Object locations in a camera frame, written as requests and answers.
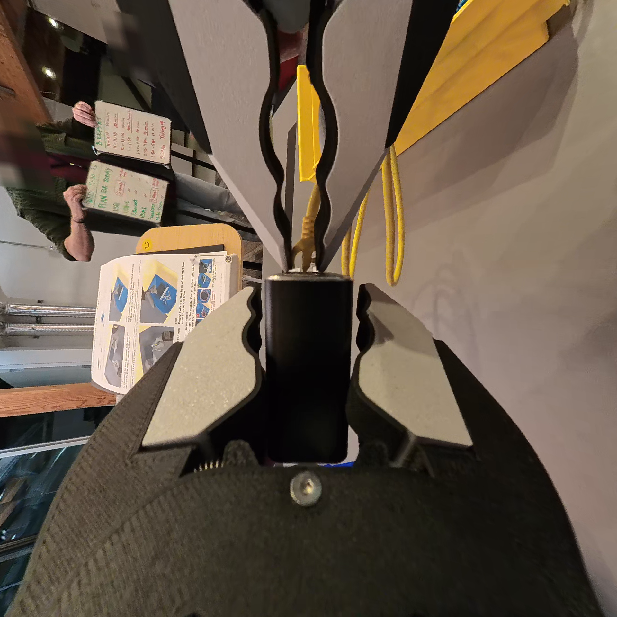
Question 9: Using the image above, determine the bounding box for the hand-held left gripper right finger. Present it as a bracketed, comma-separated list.
[349, 283, 474, 449]

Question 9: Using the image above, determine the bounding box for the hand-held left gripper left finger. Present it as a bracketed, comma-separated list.
[140, 287, 265, 449]

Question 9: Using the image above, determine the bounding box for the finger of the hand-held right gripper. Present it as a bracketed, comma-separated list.
[169, 0, 294, 271]
[306, 0, 419, 272]

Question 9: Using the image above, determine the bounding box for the black network switch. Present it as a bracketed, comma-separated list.
[263, 271, 353, 463]

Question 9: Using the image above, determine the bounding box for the yellow plastic bin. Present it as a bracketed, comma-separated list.
[296, 0, 566, 183]

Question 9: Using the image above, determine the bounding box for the yellow ethernet cable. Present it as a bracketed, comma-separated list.
[289, 142, 406, 287]

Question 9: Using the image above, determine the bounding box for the person's right hand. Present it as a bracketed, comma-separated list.
[281, 30, 308, 63]

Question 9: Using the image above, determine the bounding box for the whiteboard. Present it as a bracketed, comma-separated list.
[92, 99, 173, 165]
[81, 160, 175, 228]

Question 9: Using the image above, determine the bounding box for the printed instruction sheet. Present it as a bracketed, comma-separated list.
[91, 250, 228, 394]

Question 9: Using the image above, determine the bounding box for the wooden ceiling beam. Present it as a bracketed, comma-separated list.
[0, 383, 117, 418]

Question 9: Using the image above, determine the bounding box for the large glass window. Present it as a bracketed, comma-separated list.
[0, 418, 93, 579]

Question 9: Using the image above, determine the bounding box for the silver ventilation duct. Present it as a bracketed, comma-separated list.
[0, 300, 97, 336]

